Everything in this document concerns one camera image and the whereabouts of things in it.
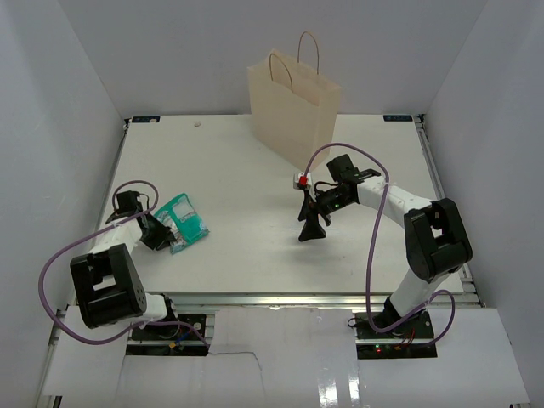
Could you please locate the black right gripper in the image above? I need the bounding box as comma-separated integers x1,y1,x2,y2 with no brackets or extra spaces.
299,188,354,242

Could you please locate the teal snack bag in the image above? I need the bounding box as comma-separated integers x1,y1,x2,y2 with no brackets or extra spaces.
154,193,209,255

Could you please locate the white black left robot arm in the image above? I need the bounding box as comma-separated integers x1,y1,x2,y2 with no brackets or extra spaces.
70,190,180,339

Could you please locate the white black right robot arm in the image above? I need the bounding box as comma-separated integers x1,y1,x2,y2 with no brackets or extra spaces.
293,154,473,339

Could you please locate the cream paper bag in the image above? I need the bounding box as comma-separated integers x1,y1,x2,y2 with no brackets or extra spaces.
247,48,342,171

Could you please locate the blue label sticker left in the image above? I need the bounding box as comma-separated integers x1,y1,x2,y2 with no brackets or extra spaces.
131,116,161,123

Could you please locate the blue label sticker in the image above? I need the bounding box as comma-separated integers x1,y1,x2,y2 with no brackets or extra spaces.
382,115,413,122
131,116,161,123

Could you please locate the blue label sticker right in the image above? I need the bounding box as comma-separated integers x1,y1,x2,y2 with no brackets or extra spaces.
382,115,413,122

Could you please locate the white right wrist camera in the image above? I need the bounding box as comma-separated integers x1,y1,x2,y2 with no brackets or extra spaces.
293,172,313,190

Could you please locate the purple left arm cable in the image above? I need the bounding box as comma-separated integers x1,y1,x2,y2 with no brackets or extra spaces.
38,180,210,348

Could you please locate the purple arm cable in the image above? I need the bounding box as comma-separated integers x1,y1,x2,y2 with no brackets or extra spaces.
38,180,210,348
306,142,456,349

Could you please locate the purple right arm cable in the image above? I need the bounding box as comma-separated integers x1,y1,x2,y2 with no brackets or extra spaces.
306,142,456,349

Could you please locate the aluminium table edge rail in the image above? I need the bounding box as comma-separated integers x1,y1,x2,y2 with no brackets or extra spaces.
167,292,481,309

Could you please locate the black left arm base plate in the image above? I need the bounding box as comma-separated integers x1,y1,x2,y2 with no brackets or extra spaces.
126,326,208,357

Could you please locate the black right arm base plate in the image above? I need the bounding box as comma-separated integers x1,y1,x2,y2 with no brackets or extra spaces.
348,311,438,360

